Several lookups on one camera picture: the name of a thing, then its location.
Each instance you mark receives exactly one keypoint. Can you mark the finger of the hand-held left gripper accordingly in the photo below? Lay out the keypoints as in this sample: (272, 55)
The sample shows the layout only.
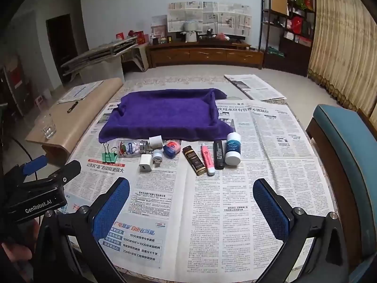
(35, 163)
(69, 169)

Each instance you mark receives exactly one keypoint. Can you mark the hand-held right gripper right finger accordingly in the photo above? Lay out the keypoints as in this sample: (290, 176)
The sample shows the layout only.
(271, 209)

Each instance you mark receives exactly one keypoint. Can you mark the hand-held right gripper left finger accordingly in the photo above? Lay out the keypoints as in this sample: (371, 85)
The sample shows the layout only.
(113, 209)

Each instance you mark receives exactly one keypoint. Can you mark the green binder clip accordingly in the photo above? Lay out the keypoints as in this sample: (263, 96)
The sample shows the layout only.
(109, 156)

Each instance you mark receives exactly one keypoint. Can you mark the white charger plug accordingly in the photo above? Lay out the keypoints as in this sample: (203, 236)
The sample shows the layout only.
(145, 163)

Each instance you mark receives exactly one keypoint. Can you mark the clear candy bottle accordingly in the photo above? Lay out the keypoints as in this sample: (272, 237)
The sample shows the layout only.
(131, 148)

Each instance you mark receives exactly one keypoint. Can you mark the white teal bottle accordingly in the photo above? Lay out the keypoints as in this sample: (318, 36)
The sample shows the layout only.
(233, 150)

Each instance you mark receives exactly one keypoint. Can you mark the white USB night light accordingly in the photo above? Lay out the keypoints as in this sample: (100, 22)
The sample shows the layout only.
(157, 154)

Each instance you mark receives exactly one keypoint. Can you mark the pink highlighter pen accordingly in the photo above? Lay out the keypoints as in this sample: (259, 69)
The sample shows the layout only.
(207, 159)

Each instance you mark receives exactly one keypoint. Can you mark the brown gold slim box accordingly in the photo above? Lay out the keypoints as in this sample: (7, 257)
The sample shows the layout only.
(194, 160)

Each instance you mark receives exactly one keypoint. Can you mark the person's left hand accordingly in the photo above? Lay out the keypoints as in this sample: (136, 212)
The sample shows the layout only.
(17, 252)

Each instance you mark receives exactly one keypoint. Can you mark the clear drinking glass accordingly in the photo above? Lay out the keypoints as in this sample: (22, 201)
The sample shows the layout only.
(47, 128)

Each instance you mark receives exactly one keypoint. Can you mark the beige curved low table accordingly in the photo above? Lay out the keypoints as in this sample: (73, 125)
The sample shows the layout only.
(82, 115)

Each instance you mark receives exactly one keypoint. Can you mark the black pen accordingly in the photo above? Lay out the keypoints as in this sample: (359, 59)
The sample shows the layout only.
(72, 107)

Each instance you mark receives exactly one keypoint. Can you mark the pink small stool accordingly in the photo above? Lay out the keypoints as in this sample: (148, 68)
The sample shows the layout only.
(40, 98)

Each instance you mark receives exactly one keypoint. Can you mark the white printed paper sheet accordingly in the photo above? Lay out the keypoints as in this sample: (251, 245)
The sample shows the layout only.
(79, 92)

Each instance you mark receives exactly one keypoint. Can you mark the white tape roll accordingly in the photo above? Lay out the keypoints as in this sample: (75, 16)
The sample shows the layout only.
(156, 142)

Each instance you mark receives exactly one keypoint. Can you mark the blue red correction tape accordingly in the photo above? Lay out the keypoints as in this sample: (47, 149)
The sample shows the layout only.
(170, 150)

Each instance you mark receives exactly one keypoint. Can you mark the dark side cabinet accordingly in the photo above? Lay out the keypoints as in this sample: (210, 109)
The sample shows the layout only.
(14, 76)

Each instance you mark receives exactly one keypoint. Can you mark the blue cushioned wooden chair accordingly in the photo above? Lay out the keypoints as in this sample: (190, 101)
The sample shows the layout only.
(344, 153)

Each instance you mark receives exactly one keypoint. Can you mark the purple towel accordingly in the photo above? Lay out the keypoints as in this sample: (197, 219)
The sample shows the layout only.
(165, 115)

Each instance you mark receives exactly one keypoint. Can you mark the folded grey table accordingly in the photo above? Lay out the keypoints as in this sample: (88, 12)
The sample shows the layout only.
(100, 53)

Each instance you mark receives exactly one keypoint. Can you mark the folded newspaper stack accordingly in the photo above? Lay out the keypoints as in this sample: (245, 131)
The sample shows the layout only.
(253, 87)

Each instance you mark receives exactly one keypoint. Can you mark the dark wooden door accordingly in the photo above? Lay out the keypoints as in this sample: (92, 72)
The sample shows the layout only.
(61, 41)

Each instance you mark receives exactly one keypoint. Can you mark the red gift box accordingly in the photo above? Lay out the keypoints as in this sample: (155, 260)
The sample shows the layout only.
(138, 37)

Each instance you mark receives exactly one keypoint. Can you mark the green flat box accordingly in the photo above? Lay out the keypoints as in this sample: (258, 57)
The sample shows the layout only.
(275, 52)

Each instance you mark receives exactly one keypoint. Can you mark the wooden TV cabinet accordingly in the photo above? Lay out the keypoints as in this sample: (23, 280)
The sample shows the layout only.
(206, 54)

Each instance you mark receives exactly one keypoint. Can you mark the beige patterned curtain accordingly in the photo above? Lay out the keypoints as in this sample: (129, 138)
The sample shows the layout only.
(347, 50)

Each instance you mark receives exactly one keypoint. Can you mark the tea tray set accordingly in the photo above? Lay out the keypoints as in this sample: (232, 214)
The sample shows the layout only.
(215, 36)

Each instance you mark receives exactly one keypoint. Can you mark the white wrapped bundle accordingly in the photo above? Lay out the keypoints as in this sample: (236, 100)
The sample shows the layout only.
(189, 32)

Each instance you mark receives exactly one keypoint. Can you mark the dark display shelf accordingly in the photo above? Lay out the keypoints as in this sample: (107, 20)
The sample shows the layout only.
(288, 20)

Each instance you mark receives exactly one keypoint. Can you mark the newspaper covered television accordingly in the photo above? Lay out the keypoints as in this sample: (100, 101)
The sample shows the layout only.
(209, 17)

